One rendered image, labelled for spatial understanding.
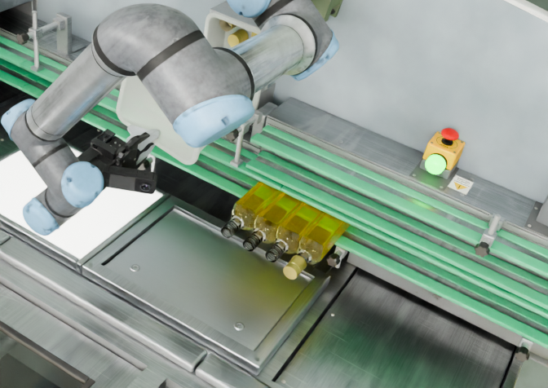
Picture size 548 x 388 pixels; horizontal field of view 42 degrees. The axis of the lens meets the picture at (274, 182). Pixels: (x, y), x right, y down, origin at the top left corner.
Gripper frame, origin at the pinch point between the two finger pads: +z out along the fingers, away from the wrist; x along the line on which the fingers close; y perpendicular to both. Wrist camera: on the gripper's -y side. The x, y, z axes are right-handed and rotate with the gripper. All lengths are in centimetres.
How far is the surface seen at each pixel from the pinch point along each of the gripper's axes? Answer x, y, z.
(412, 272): 12, -62, 15
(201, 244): 24.8, -16.0, -0.5
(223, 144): 11.0, -7.0, 18.9
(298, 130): -1.4, -23.2, 23.3
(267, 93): 0.7, -9.6, 32.1
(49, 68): 17, 48, 16
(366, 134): -2.1, -36.7, 33.2
